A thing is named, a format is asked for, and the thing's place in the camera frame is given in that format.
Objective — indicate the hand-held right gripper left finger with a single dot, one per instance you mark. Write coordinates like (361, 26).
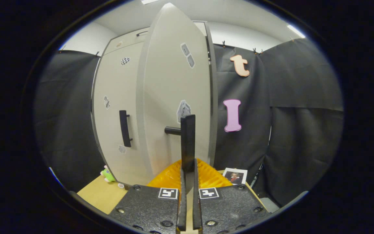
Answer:
(182, 208)

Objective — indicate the long ceiling light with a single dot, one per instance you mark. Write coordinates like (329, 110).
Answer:
(149, 1)

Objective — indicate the grey cabinet door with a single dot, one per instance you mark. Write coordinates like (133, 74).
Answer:
(167, 81)
(115, 91)

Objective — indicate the grey double-door shoe cabinet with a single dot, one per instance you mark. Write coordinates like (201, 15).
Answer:
(128, 39)

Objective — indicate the black backdrop cloth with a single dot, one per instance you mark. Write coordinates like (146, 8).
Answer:
(304, 146)

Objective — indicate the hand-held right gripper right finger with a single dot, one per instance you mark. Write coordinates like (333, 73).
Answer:
(197, 208)

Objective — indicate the pink and green plush toy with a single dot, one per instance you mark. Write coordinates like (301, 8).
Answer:
(108, 176)

